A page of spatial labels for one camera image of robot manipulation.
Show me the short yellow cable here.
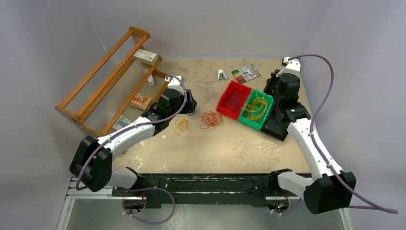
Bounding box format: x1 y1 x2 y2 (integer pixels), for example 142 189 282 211
175 118 192 139

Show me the orange thin cable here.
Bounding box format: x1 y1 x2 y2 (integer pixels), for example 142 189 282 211
200 110 224 130

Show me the yellow thin cable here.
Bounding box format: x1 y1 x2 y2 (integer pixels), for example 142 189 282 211
243 90 269 121

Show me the purple thin cable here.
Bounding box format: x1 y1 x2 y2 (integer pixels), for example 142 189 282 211
223 92 243 112

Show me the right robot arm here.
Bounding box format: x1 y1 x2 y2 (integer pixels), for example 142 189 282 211
261 70 356 214

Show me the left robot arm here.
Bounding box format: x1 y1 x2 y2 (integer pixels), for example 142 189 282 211
69 89 197 196

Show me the green plastic bin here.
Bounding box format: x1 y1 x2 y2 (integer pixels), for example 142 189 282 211
238 89 274 130

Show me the marker pen pack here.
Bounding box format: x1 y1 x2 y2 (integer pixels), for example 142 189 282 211
231 65 261 84

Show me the red plastic bin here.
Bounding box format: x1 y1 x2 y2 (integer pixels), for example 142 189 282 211
216 80 252 120

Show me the black plastic bin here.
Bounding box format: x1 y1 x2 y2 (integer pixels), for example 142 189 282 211
260 106 296 141

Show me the small blue stapler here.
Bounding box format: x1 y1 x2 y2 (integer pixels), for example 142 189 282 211
217 69 228 81

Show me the white stapler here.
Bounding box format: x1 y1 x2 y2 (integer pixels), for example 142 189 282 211
147 74 155 86

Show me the orange card pack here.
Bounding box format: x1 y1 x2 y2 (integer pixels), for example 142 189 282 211
129 93 152 111

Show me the white red box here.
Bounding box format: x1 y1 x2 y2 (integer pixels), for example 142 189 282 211
133 49 158 66

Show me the blue blister pack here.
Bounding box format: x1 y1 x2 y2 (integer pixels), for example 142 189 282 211
112 115 132 130

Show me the wooden rack shelf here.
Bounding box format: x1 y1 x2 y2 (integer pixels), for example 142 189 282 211
55 27 167 137

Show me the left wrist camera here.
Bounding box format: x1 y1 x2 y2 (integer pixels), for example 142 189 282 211
165 75 184 95

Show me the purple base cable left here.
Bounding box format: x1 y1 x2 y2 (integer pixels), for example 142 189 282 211
122 186 177 225

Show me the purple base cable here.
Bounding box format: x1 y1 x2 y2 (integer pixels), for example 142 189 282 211
270 194 302 217
122 186 177 225

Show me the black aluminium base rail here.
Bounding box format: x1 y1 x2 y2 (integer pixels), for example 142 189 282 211
65 172 318 210

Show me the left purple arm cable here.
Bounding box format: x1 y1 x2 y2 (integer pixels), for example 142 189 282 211
75 75 188 191

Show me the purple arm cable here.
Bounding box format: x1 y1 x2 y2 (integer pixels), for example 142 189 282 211
287 54 399 215
75 75 188 191

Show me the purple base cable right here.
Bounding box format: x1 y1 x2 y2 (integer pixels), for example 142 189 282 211
270 194 302 217

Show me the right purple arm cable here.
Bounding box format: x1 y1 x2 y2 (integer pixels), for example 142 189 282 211
287 54 399 215

